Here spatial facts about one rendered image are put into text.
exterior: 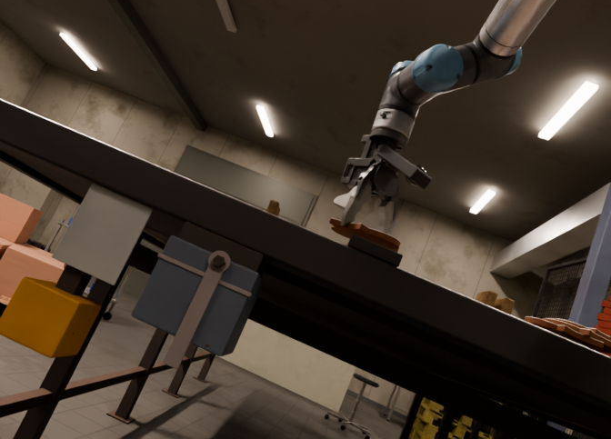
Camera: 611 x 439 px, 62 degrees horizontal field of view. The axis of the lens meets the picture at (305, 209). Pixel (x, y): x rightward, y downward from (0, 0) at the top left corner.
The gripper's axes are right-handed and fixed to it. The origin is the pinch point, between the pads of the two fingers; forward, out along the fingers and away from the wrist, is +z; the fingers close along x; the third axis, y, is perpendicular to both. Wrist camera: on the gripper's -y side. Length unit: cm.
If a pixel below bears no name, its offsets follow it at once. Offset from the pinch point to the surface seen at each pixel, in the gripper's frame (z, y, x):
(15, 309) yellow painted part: 30, 15, 45
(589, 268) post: -60, 28, -218
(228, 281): 16.9, -3.2, 27.7
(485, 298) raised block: 5.0, -20.7, -9.0
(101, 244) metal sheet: 18.0, 12.8, 39.0
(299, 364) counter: 66, 402, -439
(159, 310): 23.5, 2.1, 32.6
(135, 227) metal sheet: 14.2, 10.1, 36.5
